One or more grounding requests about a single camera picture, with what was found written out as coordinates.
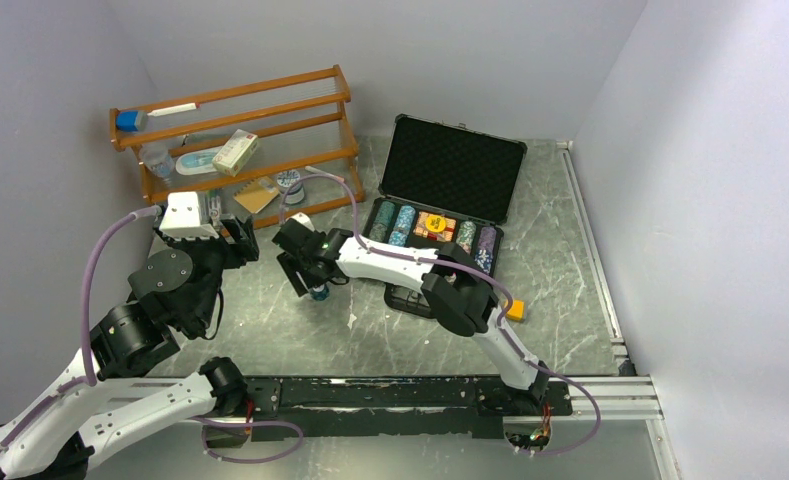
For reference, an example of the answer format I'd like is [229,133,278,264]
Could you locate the yellow big blind button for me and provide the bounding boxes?
[425,215,447,234]

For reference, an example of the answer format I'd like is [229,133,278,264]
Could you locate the black poker set case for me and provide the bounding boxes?
[360,113,528,318]

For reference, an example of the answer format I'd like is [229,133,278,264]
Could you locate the white dealer button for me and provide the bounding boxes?
[505,299,526,323]

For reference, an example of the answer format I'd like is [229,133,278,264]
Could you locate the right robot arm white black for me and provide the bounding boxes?
[273,218,549,414]

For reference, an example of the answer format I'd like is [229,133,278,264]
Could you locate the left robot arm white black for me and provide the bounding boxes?
[0,215,259,479]

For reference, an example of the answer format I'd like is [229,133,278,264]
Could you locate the marker pen set pack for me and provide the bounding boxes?
[205,189,223,218]

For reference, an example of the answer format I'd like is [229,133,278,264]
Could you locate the yellow notepad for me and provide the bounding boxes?
[234,176,281,214]

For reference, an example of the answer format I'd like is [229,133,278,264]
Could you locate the green chip stack row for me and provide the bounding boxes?
[367,200,396,242]

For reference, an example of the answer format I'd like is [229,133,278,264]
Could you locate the cleaning gel jar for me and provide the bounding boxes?
[275,169,305,205]

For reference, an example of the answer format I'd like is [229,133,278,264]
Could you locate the white green carton box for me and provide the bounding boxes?
[213,129,259,177]

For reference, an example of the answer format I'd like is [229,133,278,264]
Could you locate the white pink pen lower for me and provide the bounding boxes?
[304,165,345,183]

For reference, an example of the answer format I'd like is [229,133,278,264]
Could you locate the oval light blue dish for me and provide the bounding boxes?
[175,147,221,176]

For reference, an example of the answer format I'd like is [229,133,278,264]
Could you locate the light blue red chip row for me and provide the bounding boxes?
[388,205,416,247]

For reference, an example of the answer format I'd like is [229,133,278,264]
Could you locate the orange wooden shelf rack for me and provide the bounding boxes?
[109,65,367,227]

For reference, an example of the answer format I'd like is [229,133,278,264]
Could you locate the red playing card deck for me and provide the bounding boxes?
[413,211,457,242]

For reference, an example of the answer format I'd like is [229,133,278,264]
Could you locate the clear plastic bottle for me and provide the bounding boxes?
[139,142,175,179]

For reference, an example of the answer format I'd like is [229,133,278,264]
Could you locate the white red pen top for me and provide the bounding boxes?
[147,102,199,117]

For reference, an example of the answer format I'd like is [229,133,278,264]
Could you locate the green orange chip row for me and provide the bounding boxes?
[455,220,477,254]

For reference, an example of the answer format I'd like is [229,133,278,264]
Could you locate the blue white eraser block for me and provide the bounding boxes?
[114,110,149,132]

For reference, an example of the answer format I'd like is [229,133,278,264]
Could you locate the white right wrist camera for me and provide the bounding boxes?
[292,212,315,231]

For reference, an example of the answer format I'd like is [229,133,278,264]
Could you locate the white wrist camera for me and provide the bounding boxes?
[292,212,315,231]
[158,191,218,240]

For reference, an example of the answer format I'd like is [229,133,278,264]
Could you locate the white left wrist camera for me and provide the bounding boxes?
[158,191,218,240]

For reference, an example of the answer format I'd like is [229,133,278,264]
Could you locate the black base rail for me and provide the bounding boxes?
[180,374,574,444]

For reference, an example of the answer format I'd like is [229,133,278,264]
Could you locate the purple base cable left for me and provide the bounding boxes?
[191,413,306,465]

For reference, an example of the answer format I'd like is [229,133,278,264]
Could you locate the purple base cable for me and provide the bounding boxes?
[513,370,602,458]
[191,413,306,465]

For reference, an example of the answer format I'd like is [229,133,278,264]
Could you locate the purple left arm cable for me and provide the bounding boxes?
[0,205,165,480]

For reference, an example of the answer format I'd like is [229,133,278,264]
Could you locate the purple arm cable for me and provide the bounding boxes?
[0,205,165,480]
[278,173,548,379]

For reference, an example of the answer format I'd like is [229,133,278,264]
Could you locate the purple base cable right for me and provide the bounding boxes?
[513,370,602,458]

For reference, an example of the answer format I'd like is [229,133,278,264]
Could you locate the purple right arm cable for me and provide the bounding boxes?
[278,173,548,379]

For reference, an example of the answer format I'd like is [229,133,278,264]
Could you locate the aluminium frame rail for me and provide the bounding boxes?
[557,141,663,422]

